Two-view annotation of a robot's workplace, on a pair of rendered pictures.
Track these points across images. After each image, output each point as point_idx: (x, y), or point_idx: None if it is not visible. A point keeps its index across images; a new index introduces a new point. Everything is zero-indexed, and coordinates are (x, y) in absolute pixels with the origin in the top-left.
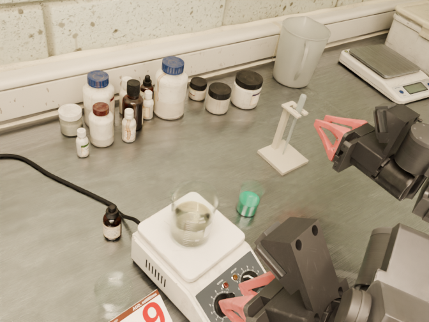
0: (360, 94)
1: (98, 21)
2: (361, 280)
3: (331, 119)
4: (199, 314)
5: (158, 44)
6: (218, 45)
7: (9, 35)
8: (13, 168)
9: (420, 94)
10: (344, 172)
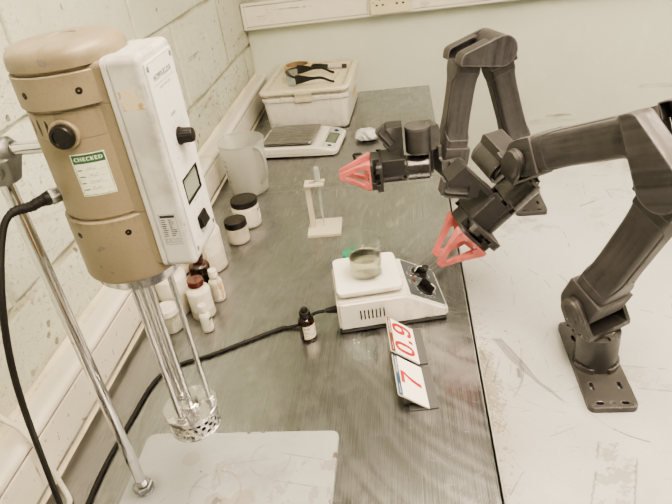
0: (306, 165)
1: None
2: (491, 170)
3: (345, 168)
4: (422, 301)
5: None
6: None
7: (77, 277)
8: None
9: (340, 139)
10: (367, 207)
